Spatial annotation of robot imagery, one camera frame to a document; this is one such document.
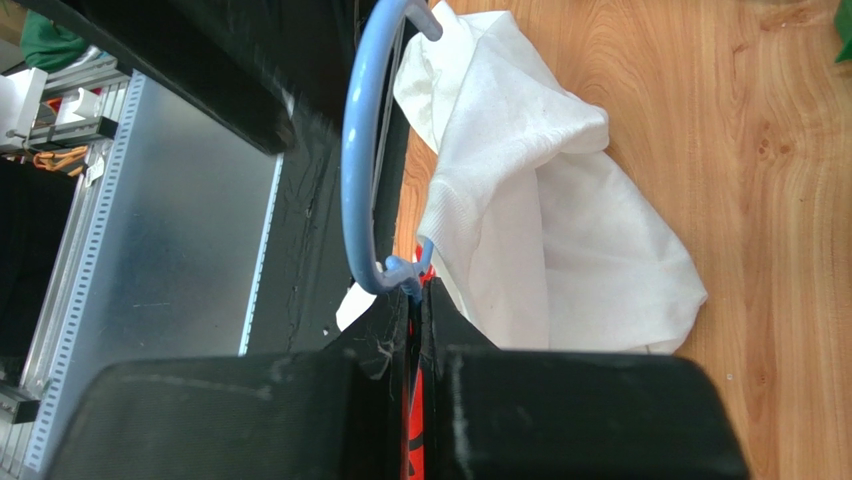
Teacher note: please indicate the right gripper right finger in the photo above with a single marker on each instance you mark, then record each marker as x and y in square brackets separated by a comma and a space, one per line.
[492, 413]

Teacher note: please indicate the white t-shirt red print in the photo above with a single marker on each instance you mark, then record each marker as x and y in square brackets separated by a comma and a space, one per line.
[505, 132]

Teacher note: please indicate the green plastic bin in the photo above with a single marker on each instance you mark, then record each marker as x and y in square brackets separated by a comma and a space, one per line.
[843, 26]

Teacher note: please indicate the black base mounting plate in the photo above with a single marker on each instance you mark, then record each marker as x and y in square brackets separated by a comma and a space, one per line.
[275, 73]

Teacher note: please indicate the blue wire hanger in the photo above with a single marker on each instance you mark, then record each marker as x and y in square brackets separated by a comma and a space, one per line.
[359, 138]

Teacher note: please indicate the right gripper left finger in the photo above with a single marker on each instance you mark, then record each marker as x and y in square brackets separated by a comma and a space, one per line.
[336, 413]

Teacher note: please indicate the aluminium frame rail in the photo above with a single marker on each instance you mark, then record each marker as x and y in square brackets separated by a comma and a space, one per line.
[161, 257]

